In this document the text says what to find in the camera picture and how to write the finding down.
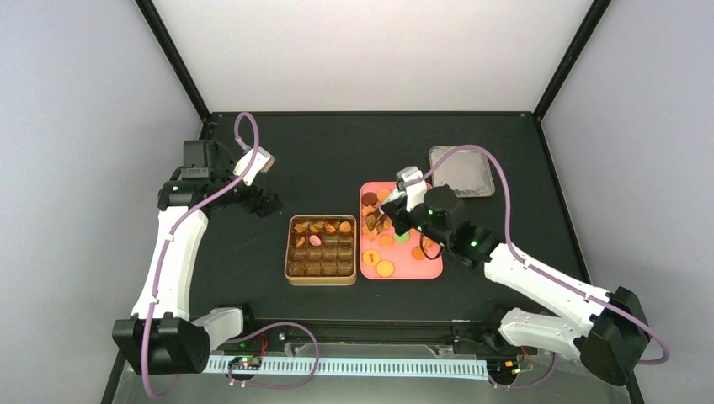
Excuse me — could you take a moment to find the green round cookie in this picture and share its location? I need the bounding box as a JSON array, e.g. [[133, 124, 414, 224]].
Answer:
[[394, 232, 410, 243]]

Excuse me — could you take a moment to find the pink round cookie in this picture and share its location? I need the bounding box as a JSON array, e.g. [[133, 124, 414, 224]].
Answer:
[[308, 234, 322, 247]]

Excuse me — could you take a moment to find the gold cookie tin box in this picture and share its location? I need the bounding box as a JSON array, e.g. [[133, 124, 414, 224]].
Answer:
[[284, 215, 358, 286]]

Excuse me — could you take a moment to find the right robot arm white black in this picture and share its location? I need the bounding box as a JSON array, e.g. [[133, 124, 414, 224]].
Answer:
[[380, 186, 652, 386]]

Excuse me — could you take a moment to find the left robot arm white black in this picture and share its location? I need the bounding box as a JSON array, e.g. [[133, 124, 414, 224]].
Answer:
[[112, 140, 282, 375]]

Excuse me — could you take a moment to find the pink plastic tray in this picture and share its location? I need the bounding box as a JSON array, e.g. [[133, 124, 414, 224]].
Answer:
[[358, 182, 443, 280]]

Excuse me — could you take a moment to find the dark chocolate round cookie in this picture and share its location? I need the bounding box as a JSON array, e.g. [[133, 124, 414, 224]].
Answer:
[[360, 192, 379, 206]]

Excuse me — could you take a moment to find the round golden cookie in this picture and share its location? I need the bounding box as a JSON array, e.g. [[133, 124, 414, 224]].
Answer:
[[376, 260, 394, 278]]

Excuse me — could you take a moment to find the silver tin lid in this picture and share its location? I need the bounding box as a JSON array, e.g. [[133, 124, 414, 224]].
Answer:
[[431, 150, 495, 199]]

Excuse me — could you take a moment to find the left circuit board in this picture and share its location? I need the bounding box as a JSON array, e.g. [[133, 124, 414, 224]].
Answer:
[[227, 356, 263, 372]]

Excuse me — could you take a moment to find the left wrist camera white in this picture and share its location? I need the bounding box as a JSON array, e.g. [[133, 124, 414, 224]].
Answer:
[[233, 147, 275, 186]]

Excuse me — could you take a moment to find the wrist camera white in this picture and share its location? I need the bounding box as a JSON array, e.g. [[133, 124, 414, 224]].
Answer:
[[397, 166, 428, 212], [233, 147, 275, 186]]

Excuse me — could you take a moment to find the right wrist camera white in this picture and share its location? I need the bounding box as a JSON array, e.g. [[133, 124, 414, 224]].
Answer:
[[397, 166, 428, 212]]

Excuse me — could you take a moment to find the black front rail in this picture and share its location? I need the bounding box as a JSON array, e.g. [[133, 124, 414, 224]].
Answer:
[[222, 320, 621, 349]]

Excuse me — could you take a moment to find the white slotted cable duct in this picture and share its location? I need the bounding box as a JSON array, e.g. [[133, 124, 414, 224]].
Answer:
[[203, 355, 489, 380]]

